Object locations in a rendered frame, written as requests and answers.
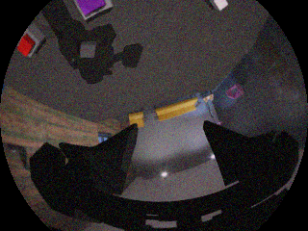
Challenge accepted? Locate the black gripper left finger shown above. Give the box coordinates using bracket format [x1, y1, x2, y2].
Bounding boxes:
[59, 123, 138, 195]

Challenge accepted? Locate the purple button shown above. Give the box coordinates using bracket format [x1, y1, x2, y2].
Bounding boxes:
[74, 0, 113, 19]

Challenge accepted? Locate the red button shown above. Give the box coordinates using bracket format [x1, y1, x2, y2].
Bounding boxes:
[18, 23, 45, 57]

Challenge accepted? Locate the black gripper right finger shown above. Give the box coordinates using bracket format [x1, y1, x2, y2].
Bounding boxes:
[203, 120, 276, 186]

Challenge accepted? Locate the small white block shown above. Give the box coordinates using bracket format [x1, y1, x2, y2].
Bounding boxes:
[209, 0, 228, 11]

